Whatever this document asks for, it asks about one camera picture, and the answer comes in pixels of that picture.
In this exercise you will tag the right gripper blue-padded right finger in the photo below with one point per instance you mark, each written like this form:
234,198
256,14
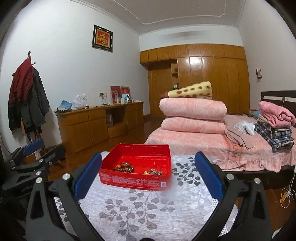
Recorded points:
226,191

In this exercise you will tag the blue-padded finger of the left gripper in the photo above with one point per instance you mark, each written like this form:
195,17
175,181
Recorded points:
44,164
33,147

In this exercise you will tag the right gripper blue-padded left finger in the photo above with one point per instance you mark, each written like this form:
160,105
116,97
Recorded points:
73,187

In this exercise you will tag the wooden sideboard cabinet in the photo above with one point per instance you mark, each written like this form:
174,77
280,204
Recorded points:
86,128

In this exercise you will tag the dark jacket on hook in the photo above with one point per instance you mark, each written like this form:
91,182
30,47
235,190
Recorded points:
30,115

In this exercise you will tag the pink bed sheet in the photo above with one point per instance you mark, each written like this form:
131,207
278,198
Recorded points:
233,150

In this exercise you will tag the blue cloth on sideboard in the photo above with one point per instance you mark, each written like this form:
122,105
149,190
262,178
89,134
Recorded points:
64,107

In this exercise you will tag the white plastic bag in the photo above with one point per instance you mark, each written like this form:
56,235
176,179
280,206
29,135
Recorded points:
79,102

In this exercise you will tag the white leaf-pattern table cover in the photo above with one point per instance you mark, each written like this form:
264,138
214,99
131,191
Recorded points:
130,214

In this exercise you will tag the red garment on hook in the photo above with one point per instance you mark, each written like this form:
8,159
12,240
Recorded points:
21,83

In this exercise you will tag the folded plaid clothing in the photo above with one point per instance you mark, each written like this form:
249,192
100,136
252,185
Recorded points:
277,139

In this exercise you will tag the lower pink folded quilt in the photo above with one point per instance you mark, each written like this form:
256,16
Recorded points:
181,124

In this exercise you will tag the pink folded quilt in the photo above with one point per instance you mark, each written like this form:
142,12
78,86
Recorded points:
196,108
181,124

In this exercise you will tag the upper pink folded quilt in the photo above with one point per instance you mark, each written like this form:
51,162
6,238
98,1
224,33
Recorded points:
196,108

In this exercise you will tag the red tin box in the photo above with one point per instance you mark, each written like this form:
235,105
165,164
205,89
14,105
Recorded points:
125,164

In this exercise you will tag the red photo frames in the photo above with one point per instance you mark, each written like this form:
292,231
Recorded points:
117,92

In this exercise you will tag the folded pink clothing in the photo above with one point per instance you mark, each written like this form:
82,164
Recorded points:
277,116

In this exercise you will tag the blue white kettle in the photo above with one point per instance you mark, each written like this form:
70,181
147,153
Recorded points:
125,97

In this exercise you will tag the yellow brown-spotted blanket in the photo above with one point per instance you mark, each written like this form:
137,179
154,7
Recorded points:
198,90

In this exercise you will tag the dark bed headboard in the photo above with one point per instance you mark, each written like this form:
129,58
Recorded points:
284,98

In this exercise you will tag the wooden wardrobe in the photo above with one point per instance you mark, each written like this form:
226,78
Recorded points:
178,66

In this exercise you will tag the framed red gold picture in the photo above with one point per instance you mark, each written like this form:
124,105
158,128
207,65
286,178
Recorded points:
102,39

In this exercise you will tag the wall power outlet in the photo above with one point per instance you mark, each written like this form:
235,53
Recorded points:
102,94

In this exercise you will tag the wall switch panel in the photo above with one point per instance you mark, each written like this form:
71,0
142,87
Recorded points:
258,73

